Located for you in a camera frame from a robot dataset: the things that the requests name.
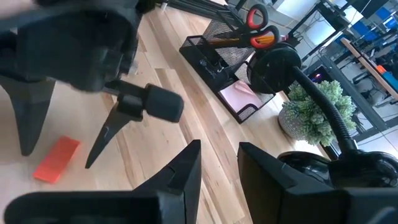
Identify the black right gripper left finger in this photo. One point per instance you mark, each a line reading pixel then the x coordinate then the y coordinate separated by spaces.
pixel 174 193

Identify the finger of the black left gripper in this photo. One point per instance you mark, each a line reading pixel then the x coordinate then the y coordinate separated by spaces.
pixel 29 118
pixel 109 133

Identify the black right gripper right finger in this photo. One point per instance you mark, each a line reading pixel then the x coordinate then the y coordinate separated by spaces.
pixel 280 199

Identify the pink sticky note pad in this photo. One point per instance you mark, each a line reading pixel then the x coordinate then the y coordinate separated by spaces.
pixel 241 98

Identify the yellow pencil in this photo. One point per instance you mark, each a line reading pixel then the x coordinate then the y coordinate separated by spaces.
pixel 265 40

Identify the red black scissors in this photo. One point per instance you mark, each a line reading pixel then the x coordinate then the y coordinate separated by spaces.
pixel 245 32

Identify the black mesh desk organizer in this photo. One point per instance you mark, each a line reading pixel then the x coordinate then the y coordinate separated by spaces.
pixel 211 71

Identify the orange eraser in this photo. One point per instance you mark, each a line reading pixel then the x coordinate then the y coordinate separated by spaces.
pixel 56 160

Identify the green potted plant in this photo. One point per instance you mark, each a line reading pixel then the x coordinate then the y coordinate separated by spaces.
pixel 314 115

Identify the black computer tower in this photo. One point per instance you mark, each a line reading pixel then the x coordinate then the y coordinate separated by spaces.
pixel 317 76

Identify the black computer desk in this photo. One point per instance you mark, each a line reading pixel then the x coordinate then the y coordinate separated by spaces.
pixel 351 90

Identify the black gooseneck desk lamp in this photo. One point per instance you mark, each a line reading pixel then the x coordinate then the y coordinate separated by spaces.
pixel 276 68

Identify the wooden top workbench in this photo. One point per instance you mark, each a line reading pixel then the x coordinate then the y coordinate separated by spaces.
pixel 367 65

